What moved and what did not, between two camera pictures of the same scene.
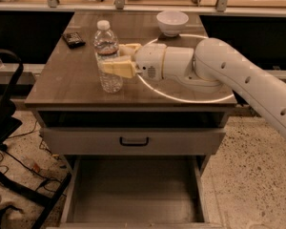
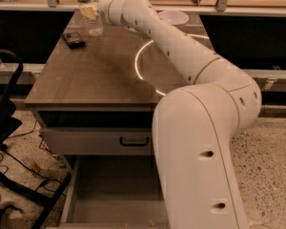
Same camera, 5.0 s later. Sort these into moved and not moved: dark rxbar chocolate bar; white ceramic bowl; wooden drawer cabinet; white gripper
Moved: white gripper
Not moved: dark rxbar chocolate bar; wooden drawer cabinet; white ceramic bowl
